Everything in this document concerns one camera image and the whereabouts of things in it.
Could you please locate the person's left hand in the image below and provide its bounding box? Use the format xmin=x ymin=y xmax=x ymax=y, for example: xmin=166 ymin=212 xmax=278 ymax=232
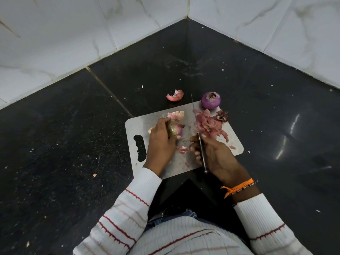
xmin=143 ymin=117 xmax=182 ymax=177

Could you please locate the person's right hand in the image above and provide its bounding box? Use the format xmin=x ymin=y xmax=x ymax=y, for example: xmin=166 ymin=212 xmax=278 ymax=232
xmin=189 ymin=134 xmax=252 ymax=188

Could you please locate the black-handled kitchen knife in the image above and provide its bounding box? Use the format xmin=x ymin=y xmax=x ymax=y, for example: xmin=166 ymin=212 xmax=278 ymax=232
xmin=190 ymin=93 xmax=209 ymax=175

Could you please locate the red onion with dry roots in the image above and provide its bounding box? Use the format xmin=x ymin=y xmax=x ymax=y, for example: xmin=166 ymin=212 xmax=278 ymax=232
xmin=166 ymin=119 xmax=184 ymax=139

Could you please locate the pile of onion peels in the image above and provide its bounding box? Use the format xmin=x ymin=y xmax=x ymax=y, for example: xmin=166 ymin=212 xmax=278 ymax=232
xmin=192 ymin=108 xmax=230 ymax=143

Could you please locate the onion peel piece off board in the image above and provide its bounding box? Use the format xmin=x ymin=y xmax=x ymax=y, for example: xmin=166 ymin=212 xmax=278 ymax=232
xmin=166 ymin=89 xmax=185 ymax=102

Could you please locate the person's left forearm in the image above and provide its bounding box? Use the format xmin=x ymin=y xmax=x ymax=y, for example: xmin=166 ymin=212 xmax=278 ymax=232
xmin=73 ymin=167 xmax=163 ymax=255

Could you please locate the person's right forearm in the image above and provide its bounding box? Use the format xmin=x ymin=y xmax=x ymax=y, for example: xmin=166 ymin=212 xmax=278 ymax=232
xmin=226 ymin=180 xmax=314 ymax=255

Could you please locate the steel cutting board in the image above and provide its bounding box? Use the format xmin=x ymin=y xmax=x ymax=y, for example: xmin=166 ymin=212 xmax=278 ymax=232
xmin=125 ymin=100 xmax=244 ymax=181

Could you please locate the orange thread wristband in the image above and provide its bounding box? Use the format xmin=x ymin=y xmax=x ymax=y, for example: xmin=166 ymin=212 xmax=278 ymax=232
xmin=220 ymin=178 xmax=255 ymax=199

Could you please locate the white striped sweater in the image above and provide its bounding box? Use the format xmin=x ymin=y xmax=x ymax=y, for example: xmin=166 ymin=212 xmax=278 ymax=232
xmin=129 ymin=216 xmax=255 ymax=255

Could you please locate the beaded bracelet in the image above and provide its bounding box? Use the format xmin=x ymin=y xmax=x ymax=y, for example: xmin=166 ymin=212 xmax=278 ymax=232
xmin=232 ymin=182 xmax=256 ymax=195

